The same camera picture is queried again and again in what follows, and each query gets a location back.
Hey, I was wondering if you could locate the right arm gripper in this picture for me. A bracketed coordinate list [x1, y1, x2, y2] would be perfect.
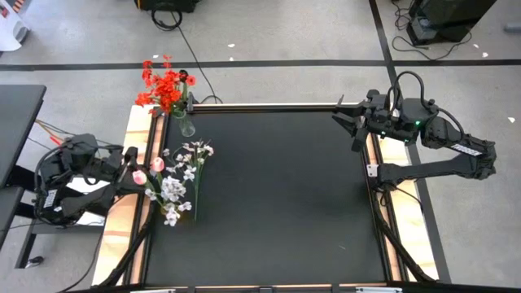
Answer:
[331, 90, 394, 153]

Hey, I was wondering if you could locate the black equipment case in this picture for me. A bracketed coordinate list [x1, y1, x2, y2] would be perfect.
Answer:
[405, 0, 498, 46]

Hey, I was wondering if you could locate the light wooden side board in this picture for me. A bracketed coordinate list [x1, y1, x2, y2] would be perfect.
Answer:
[366, 133, 440, 282]
[92, 106, 166, 286]

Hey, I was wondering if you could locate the black floor cable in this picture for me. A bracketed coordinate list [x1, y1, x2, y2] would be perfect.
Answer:
[150, 7, 224, 105]

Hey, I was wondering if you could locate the clear glass vase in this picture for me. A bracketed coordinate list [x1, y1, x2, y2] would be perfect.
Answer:
[175, 109, 196, 138]

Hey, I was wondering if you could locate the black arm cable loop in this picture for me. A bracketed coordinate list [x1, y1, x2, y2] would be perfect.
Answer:
[388, 70, 428, 109]

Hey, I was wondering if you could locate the black box on floor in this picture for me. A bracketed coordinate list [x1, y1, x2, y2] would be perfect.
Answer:
[134, 0, 203, 13]

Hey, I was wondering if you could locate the red flower bunch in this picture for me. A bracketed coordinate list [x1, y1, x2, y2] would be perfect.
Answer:
[134, 54, 197, 123]

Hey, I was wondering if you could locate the black desk stand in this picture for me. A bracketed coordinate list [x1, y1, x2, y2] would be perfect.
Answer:
[0, 164, 46, 269]

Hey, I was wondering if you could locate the black desk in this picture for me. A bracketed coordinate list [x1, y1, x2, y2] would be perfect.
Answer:
[0, 84, 47, 188]

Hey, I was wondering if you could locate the white sheet on floor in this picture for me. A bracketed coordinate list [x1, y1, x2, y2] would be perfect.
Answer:
[67, 178, 107, 227]

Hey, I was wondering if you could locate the white lidded bin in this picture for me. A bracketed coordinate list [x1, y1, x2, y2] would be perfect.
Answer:
[0, 0, 32, 53]

